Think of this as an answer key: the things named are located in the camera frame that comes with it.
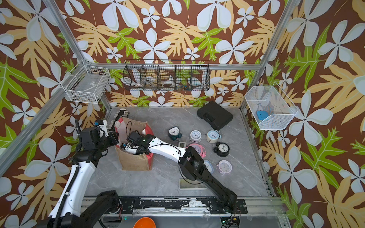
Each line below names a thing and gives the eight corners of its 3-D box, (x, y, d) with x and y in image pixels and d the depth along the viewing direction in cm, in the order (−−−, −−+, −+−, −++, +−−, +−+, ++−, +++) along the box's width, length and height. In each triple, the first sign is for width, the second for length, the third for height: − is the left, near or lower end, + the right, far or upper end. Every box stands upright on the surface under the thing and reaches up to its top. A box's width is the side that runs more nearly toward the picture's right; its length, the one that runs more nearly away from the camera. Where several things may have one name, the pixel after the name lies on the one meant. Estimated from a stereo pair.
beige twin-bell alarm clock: (207, 143, 100) (207, 140, 97) (205, 132, 106) (206, 129, 103) (221, 143, 100) (222, 140, 97) (219, 132, 106) (220, 129, 103)
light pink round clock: (218, 174, 87) (219, 173, 85) (216, 161, 92) (217, 159, 90) (232, 174, 87) (233, 173, 85) (229, 161, 92) (230, 159, 90)
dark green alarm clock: (171, 142, 102) (171, 138, 98) (167, 133, 107) (167, 128, 103) (182, 138, 104) (182, 134, 100) (177, 129, 109) (177, 125, 105)
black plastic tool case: (216, 131, 107) (217, 127, 103) (195, 114, 119) (195, 110, 115) (232, 118, 116) (234, 114, 112) (211, 103, 127) (212, 99, 123)
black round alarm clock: (212, 153, 95) (213, 150, 93) (216, 142, 101) (216, 139, 98) (226, 158, 93) (227, 156, 90) (229, 147, 98) (230, 144, 95)
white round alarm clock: (189, 142, 100) (189, 139, 97) (189, 132, 106) (189, 129, 103) (201, 142, 100) (202, 139, 97) (200, 132, 106) (201, 129, 103)
